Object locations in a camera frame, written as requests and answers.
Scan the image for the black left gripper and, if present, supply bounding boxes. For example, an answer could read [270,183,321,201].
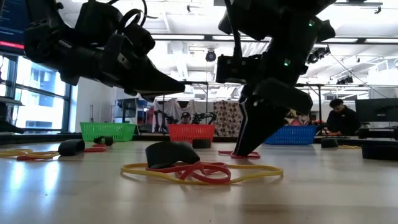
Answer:
[93,24,187,101]

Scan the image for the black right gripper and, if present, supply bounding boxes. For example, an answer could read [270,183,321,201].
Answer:
[233,51,313,156]

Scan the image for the red rubber band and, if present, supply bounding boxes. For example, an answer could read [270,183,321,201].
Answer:
[16,143,108,162]
[146,161,233,185]
[217,150,261,160]

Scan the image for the wide black rubber band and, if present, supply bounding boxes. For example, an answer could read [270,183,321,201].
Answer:
[93,136,115,147]
[57,139,86,157]
[361,143,398,162]
[192,139,212,149]
[145,141,201,170]

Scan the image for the brown dotted hanging cloth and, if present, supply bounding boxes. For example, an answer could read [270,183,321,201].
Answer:
[213,100,246,138]

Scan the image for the dark background screen cart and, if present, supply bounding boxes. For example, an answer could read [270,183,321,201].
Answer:
[115,97,140,124]

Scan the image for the white hanging cloth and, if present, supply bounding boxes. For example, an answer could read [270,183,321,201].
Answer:
[152,98,215,133]

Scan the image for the blue plastic basket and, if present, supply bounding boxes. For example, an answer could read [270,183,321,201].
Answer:
[263,125,318,146]

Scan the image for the multicolour geometric hanging cloth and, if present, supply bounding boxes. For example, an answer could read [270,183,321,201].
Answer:
[284,108,312,127]

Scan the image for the black metal background rig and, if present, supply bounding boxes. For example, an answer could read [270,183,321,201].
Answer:
[157,80,210,134]
[295,82,324,134]

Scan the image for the red plastic basket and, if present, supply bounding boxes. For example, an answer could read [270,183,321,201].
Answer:
[168,123,216,144]

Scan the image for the green plastic basket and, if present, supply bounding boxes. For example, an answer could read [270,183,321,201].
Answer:
[79,121,137,142]

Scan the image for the black ceiling spotlights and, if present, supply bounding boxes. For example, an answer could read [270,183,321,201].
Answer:
[335,75,354,85]
[306,45,331,65]

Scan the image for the large window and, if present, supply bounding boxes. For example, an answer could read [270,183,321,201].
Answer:
[0,54,74,133]

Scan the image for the black background monitor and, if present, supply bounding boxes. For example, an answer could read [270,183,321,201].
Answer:
[355,98,398,123]

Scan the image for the dark grey desk top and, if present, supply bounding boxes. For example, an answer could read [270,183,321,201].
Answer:
[0,95,25,107]

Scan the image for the dark computer monitor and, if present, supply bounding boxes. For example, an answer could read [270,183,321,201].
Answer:
[0,0,29,57]

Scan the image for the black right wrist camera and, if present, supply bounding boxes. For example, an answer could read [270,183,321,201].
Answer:
[216,54,264,84]

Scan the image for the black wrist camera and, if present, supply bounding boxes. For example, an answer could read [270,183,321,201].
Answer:
[216,54,264,84]
[75,1,124,40]

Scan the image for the black ceiling camera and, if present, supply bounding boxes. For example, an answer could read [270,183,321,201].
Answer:
[205,49,218,63]

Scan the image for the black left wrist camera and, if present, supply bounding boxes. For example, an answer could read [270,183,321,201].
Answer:
[75,1,124,40]

